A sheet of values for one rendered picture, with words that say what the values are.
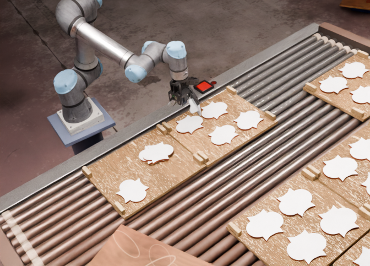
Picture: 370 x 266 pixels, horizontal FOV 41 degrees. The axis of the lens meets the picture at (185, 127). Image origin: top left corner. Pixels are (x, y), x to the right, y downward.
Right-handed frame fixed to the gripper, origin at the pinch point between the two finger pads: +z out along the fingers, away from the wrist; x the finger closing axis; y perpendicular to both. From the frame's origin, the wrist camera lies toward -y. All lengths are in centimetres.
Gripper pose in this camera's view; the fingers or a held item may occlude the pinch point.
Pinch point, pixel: (187, 110)
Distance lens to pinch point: 220.5
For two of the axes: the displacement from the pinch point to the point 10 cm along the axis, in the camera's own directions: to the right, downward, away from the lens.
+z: 1.0, 7.6, 6.5
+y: -5.7, 5.8, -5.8
